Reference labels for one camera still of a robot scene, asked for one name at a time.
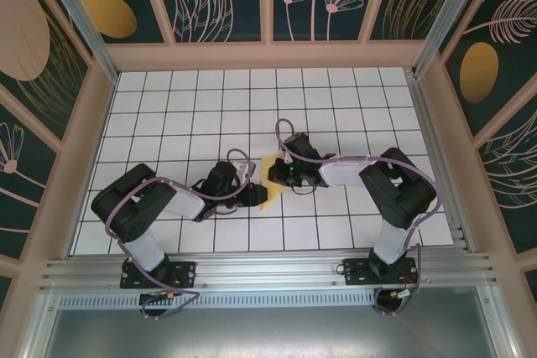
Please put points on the yellow cloth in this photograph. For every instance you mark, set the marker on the yellow cloth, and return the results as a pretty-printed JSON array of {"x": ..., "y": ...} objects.
[{"x": 274, "y": 191}]

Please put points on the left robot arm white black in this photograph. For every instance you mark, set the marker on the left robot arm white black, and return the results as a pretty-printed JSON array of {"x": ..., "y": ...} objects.
[{"x": 186, "y": 206}]

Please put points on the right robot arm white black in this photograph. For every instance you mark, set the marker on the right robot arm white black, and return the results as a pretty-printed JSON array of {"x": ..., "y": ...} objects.
[{"x": 340, "y": 173}]

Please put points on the grey sheet metal panel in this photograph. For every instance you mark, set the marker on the grey sheet metal panel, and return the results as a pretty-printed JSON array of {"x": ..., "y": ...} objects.
[{"x": 268, "y": 333}]

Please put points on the aluminium cross rail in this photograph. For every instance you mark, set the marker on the aluminium cross rail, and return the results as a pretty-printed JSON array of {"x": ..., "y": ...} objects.
[{"x": 268, "y": 270}]

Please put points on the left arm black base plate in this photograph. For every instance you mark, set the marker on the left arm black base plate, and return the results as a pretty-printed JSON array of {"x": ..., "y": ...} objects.
[{"x": 184, "y": 270}]

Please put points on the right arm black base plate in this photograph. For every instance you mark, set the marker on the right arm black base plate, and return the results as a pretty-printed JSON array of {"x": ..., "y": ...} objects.
[{"x": 356, "y": 272}]

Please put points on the aluminium side rail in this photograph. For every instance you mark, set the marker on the aluminium side rail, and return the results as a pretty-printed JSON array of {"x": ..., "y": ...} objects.
[{"x": 436, "y": 131}]

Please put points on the aluminium corner post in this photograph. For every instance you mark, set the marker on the aluminium corner post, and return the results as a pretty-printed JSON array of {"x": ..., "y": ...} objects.
[
  {"x": 79, "y": 18},
  {"x": 444, "y": 10}
]

